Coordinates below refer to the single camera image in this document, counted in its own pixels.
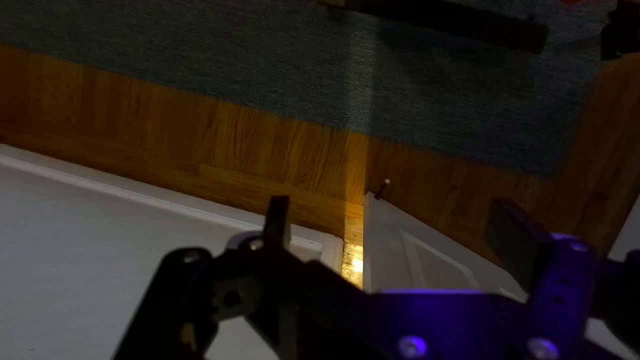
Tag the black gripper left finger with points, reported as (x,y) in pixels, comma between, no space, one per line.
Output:
(277,222)

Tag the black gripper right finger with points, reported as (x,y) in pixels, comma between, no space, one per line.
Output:
(515,239)

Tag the dark door stopper pin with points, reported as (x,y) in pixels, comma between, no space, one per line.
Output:
(383,189)

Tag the grey-green area rug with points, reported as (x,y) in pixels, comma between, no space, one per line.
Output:
(349,70)

